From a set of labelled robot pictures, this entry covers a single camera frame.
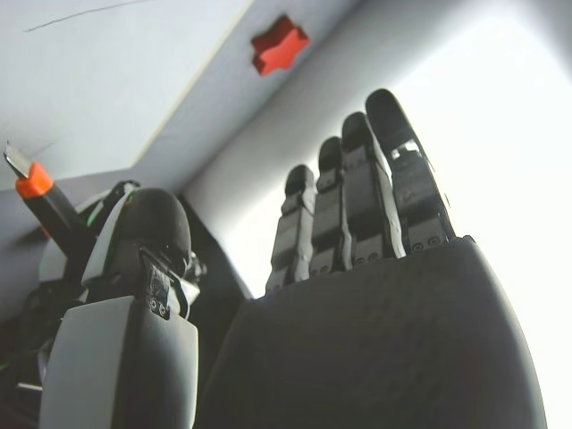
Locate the orange black utility knife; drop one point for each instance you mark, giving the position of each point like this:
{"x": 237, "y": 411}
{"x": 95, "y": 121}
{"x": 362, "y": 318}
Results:
{"x": 49, "y": 201}

